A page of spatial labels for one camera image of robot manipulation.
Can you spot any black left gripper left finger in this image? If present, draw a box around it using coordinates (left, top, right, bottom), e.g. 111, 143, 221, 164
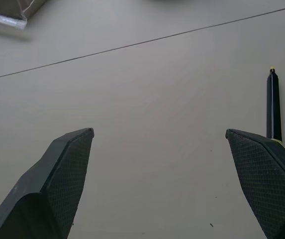
0, 127, 95, 239

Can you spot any black pen with yellow tip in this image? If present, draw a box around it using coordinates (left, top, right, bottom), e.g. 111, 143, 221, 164
266, 66, 284, 145

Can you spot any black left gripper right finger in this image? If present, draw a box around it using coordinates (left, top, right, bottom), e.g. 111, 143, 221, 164
225, 128, 285, 239

